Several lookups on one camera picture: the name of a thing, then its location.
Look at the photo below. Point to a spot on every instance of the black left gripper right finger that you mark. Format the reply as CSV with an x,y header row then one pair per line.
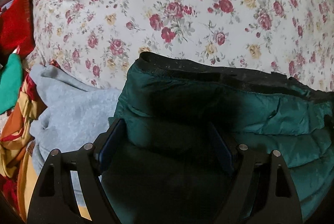
x,y
263,190

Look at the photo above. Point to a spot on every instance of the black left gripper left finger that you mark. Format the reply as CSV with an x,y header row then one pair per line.
x,y
68,188

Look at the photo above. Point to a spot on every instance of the dark green puffer jacket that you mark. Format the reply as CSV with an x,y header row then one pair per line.
x,y
184,122

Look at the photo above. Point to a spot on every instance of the yellow red rose blanket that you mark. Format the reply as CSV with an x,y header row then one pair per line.
x,y
17,145

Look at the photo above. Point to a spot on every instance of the light grey sweater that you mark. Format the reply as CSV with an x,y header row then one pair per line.
x,y
75,113

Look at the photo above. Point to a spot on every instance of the teal green garment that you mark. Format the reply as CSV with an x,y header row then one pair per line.
x,y
11,81

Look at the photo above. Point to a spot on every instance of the red garment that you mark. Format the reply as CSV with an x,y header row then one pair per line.
x,y
17,29

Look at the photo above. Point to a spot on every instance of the floral white quilt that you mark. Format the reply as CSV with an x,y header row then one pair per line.
x,y
96,41

